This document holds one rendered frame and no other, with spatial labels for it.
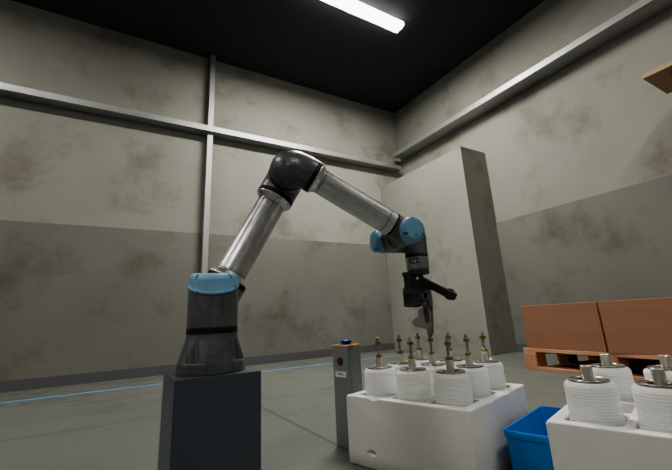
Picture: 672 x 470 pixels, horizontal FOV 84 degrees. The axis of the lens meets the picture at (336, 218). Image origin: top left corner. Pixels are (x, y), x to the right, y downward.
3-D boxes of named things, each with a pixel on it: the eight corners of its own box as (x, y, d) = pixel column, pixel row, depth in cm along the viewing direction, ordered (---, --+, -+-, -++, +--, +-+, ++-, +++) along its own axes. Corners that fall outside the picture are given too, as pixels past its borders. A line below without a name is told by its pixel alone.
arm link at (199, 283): (183, 328, 81) (186, 267, 85) (187, 328, 94) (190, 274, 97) (239, 325, 85) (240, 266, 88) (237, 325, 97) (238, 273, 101)
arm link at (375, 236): (380, 224, 116) (412, 225, 119) (367, 232, 126) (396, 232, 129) (382, 249, 113) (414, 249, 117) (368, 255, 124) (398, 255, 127)
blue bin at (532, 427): (561, 499, 81) (550, 437, 84) (509, 485, 88) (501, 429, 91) (591, 458, 102) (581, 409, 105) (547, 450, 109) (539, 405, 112)
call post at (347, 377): (352, 450, 117) (346, 346, 125) (336, 446, 122) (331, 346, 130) (366, 444, 122) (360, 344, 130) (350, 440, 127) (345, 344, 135)
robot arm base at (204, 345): (181, 379, 76) (183, 328, 78) (170, 372, 88) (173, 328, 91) (253, 370, 83) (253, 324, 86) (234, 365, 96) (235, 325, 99)
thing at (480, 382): (498, 443, 97) (487, 368, 101) (460, 440, 100) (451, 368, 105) (497, 432, 105) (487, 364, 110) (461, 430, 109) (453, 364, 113)
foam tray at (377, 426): (481, 500, 82) (469, 411, 87) (349, 462, 107) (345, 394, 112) (535, 450, 110) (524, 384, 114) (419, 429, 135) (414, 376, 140)
